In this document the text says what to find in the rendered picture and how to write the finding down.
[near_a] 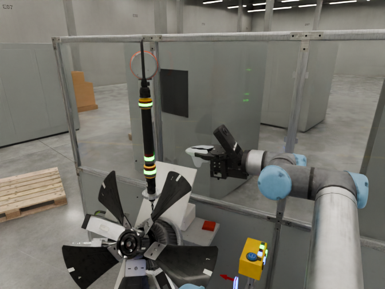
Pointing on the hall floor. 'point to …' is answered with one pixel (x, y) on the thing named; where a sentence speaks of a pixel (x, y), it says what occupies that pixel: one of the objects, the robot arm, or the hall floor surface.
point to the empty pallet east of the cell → (30, 192)
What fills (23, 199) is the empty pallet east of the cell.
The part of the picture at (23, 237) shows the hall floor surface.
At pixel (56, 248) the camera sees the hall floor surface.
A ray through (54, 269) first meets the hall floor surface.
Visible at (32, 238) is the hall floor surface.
